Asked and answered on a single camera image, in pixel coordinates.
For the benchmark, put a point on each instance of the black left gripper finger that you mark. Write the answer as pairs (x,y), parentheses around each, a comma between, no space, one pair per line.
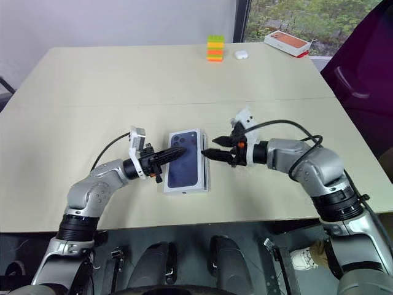
(170,152)
(167,159)

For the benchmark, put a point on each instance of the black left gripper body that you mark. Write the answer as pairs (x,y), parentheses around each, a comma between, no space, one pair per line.
(150,163)

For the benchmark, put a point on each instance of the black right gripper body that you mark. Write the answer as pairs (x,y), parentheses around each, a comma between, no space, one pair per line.
(239,153)

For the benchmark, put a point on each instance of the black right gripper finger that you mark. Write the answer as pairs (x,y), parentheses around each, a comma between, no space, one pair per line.
(224,141)
(219,154)

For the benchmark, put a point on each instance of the white phone box lid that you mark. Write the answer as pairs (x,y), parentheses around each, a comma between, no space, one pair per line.
(184,172)

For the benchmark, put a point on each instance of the white phone box base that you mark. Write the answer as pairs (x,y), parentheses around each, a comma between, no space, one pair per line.
(207,175)

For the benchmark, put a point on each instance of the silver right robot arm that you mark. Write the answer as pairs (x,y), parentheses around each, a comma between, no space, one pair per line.
(322,172)

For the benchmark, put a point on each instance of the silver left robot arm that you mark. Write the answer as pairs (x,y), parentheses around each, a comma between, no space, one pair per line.
(92,190)

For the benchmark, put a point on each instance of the white box with orange phone print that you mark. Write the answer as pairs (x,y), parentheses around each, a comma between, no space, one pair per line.
(287,42)

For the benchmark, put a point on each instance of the white earbuds case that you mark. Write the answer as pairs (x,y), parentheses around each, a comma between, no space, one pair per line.
(241,55)

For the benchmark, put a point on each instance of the green orange toy brick stack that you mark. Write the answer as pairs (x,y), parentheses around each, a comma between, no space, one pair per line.
(215,49)

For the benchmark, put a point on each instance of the dark rounded shape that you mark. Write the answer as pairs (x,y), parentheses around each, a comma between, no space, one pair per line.
(228,261)
(153,264)

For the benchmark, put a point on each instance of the red flat object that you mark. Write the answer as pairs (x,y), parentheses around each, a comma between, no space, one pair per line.
(304,54)

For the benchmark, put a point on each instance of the white sneaker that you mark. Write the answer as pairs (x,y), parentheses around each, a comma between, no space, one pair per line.
(302,259)

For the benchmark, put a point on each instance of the purple chair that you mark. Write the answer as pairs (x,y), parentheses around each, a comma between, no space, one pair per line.
(365,77)

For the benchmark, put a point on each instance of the black object at table side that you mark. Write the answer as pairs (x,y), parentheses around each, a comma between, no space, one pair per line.
(6,95)

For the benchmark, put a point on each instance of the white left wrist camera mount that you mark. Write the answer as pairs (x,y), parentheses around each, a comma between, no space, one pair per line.
(138,141)

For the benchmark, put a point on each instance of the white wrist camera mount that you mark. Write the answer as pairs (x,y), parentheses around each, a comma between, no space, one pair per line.
(138,141)
(245,115)

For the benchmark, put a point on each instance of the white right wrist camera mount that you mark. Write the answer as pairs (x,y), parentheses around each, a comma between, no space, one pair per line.
(245,115)

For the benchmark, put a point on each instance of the dark window frame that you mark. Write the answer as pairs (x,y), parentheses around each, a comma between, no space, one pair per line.
(242,20)

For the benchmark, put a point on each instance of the black bracket with connector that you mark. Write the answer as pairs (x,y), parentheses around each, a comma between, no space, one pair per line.
(285,267)

